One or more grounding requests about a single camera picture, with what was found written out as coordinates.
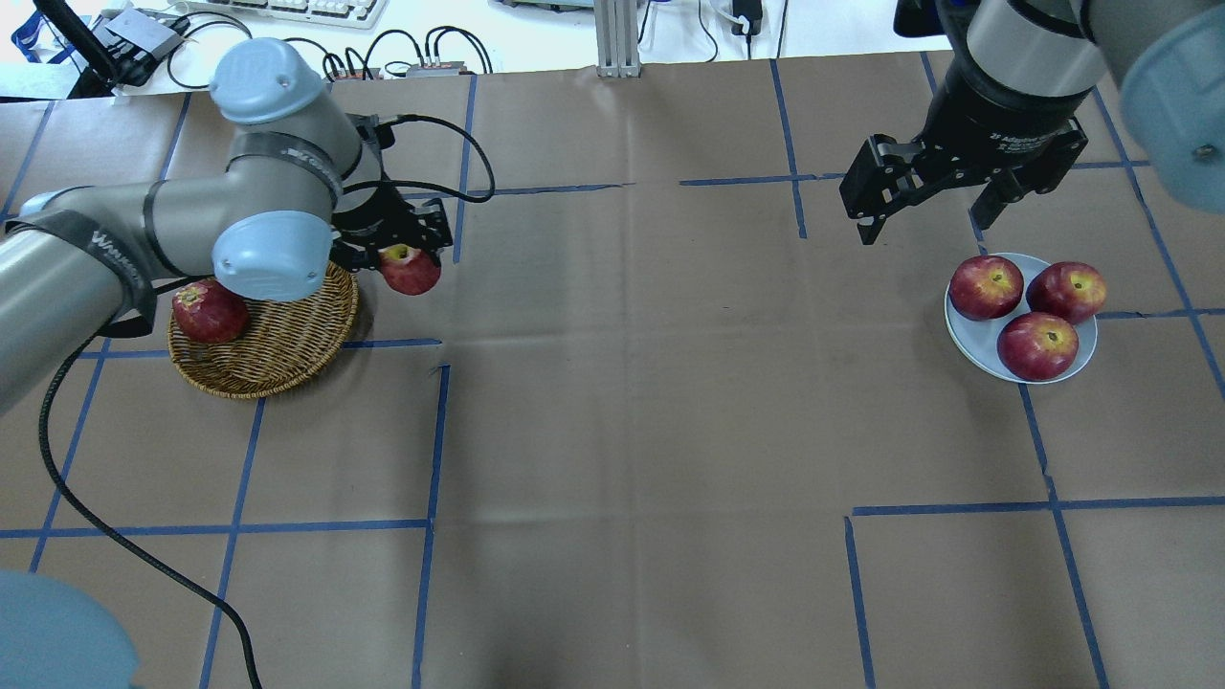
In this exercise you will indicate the aluminium frame post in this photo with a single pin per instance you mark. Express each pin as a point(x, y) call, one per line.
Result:
point(616, 38)

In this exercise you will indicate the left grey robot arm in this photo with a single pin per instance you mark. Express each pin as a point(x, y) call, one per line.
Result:
point(304, 185)

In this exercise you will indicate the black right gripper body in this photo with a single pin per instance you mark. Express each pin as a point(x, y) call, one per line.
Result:
point(1005, 120)

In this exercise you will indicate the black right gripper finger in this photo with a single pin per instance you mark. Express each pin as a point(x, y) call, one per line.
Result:
point(1004, 187)
point(887, 176)

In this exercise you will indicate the red yellow apple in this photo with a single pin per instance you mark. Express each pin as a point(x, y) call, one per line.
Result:
point(409, 270)

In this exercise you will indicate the grey usb hub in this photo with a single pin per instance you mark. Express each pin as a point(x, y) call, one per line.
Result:
point(134, 34)

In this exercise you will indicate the woven wicker basket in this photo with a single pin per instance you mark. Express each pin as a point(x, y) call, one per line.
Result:
point(284, 344)

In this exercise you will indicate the dark red apple in basket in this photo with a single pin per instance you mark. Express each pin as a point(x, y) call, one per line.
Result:
point(206, 311)

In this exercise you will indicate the red apple on plate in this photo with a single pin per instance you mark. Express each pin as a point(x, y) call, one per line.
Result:
point(1071, 290)
point(986, 287)
point(1038, 346)

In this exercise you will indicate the white keyboard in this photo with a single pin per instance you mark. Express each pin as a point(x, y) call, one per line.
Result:
point(343, 14)

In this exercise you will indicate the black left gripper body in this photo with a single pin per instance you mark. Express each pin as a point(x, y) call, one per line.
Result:
point(375, 216)

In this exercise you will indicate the light blue plate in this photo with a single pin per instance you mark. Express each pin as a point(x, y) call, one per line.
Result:
point(977, 340)

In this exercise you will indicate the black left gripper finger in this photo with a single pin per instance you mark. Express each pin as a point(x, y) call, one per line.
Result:
point(430, 231)
point(355, 259)

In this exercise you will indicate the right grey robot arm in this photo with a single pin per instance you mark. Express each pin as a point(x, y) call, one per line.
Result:
point(1166, 59)

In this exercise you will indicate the black power adapter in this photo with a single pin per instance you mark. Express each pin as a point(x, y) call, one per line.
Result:
point(746, 17)

